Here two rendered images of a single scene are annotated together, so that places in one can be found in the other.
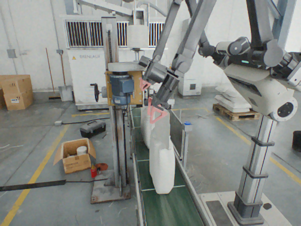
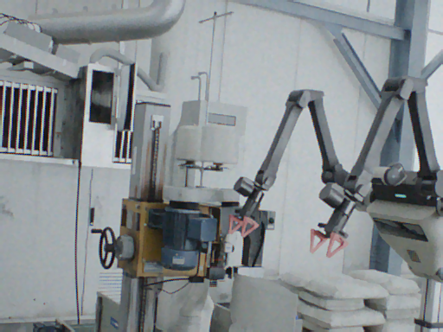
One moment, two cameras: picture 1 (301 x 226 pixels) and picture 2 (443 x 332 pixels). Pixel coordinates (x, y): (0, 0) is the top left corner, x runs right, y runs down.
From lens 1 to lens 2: 159 cm
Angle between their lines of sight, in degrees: 30
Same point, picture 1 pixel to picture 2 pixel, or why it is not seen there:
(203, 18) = (380, 142)
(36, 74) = not seen: outside the picture
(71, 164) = not seen: outside the picture
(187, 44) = (366, 166)
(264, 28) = (432, 158)
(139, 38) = (230, 148)
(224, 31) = not seen: hidden behind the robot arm
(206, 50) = (339, 177)
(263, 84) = (429, 223)
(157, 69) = (336, 190)
